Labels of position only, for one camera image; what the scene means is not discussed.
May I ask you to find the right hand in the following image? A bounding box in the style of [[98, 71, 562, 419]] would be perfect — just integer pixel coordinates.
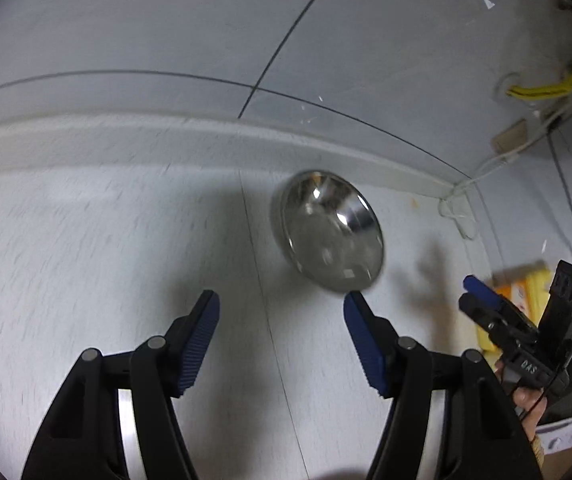
[[495, 360, 547, 443]]

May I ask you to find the small stainless steel bowl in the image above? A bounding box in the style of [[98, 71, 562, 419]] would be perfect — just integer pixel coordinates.
[[271, 170, 386, 294]]

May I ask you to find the yellow gas hose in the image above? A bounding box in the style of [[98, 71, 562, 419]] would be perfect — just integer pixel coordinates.
[[506, 66, 572, 102]]

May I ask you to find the white power cable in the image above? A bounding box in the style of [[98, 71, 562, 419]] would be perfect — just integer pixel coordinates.
[[437, 98, 572, 241]]

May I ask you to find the beige wall socket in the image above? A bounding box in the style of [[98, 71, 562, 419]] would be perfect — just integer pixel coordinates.
[[491, 119, 528, 155]]

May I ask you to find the yellow detergent bottle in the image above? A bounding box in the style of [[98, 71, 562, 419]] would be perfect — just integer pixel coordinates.
[[474, 259, 555, 354]]

